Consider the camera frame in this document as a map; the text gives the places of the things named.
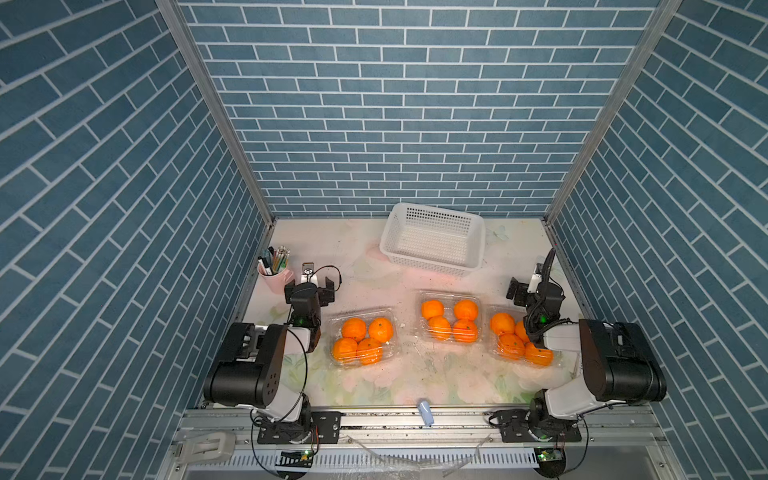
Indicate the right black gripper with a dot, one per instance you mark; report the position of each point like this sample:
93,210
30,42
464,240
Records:
541,294

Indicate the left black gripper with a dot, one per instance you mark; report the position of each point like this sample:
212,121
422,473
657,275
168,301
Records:
306,294

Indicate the orange box one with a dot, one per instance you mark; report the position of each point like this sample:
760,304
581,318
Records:
432,308
354,328
502,323

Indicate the orange box three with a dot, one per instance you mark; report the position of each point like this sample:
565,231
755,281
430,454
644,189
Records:
344,350
510,346
439,328

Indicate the clear plastic clamshell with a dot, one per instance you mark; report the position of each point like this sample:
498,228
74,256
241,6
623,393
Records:
518,314
448,299
390,349

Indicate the white perforated plastic basket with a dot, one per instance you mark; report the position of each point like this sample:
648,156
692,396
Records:
435,239

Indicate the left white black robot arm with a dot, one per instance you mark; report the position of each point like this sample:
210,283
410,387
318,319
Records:
246,371

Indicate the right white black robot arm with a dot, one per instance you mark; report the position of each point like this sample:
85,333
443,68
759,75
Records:
617,364

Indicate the pink metal pen bucket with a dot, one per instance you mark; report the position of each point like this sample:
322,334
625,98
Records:
276,282

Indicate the orange left box four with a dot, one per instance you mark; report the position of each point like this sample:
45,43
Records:
369,351

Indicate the orange middle box four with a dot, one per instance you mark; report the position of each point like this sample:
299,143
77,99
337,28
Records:
465,331

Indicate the small light blue cylinder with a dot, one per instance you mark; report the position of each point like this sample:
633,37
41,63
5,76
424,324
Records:
425,412

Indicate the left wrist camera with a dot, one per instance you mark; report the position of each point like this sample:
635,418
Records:
308,274

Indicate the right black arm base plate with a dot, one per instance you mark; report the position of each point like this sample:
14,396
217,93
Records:
522,425

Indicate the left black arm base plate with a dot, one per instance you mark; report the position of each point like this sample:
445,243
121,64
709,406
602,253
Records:
312,427

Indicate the white clamp on rail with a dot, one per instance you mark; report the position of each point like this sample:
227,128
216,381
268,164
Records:
214,447

